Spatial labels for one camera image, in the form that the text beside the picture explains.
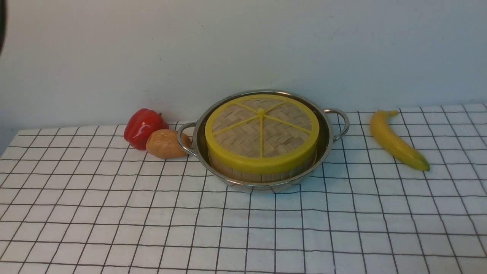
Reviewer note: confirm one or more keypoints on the brown potato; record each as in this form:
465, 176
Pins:
163, 144

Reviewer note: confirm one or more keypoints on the bamboo steamer lid yellow rim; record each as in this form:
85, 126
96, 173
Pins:
262, 134

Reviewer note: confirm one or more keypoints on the stainless steel two-handled pot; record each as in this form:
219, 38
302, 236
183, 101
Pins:
334, 125

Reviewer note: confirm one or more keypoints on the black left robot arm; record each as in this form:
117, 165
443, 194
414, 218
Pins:
3, 23

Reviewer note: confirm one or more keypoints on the yellow banana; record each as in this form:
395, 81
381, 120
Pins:
393, 144

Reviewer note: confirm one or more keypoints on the white checkered tablecloth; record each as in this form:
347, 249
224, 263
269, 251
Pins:
78, 200

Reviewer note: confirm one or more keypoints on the red bell pepper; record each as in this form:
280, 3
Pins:
140, 127

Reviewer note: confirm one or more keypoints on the bamboo steamer basket yellow rim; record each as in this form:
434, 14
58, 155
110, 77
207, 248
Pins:
261, 177

